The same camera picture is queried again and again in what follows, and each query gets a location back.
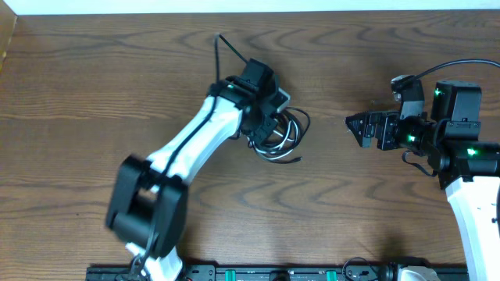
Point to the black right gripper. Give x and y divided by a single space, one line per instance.
387 120

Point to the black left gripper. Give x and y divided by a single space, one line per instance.
264 130

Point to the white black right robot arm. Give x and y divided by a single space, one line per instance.
448 136

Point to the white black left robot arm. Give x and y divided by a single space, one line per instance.
148 207

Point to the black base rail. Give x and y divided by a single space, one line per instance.
215 273

